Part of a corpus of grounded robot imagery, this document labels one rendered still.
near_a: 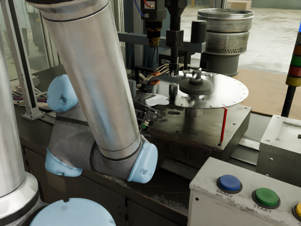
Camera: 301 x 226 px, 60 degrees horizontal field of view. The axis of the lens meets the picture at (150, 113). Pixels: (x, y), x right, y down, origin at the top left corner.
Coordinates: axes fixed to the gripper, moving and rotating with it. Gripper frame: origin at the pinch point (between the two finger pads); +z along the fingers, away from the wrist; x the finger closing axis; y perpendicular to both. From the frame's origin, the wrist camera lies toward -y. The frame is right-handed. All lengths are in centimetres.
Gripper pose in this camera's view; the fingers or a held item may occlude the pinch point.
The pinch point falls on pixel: (156, 120)
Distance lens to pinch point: 78.9
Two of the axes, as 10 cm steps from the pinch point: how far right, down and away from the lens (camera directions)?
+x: 3.9, -9.2, -0.6
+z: 6.0, 2.1, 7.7
